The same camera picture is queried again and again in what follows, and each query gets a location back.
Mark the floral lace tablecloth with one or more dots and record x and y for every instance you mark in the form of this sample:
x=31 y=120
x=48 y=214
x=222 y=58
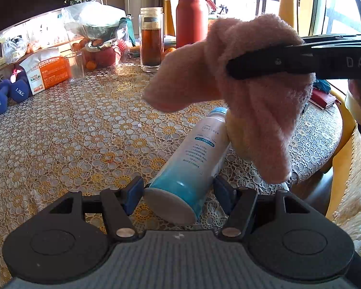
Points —
x=98 y=133

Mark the white and teal bottle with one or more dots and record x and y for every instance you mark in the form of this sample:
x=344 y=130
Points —
x=178 y=192

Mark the blue dumbbell right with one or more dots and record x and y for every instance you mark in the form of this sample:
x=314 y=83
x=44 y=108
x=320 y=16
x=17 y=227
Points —
x=19 y=89

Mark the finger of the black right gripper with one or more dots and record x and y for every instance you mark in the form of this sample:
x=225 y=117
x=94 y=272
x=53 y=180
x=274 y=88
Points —
x=332 y=39
x=272 y=60

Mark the red water bottle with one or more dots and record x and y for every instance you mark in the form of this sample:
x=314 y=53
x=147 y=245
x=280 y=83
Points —
x=191 y=21

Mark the red fruit bag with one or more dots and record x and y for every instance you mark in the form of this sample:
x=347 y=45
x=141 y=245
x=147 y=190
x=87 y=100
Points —
x=104 y=52

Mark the orange near tumbler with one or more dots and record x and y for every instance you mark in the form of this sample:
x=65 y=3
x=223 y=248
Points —
x=167 y=51

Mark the clear plastic bag bundle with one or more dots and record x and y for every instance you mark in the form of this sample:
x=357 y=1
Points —
x=92 y=20

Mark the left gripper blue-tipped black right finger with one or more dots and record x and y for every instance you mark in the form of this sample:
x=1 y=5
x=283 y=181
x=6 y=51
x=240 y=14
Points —
x=238 y=205

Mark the orange tissue box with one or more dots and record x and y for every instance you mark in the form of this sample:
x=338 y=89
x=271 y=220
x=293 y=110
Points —
x=45 y=69

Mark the small orange by glass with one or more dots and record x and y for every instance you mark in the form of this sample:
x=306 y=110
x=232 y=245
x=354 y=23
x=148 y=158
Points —
x=91 y=65

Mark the pink fluffy towel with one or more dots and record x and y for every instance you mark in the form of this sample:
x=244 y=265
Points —
x=269 y=105

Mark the glass tea tumbler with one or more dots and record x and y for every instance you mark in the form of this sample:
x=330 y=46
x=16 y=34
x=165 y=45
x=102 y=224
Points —
x=151 y=35

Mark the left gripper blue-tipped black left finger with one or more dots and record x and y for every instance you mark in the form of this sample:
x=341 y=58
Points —
x=117 y=206

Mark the clear drinking glass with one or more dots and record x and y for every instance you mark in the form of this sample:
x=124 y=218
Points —
x=75 y=65

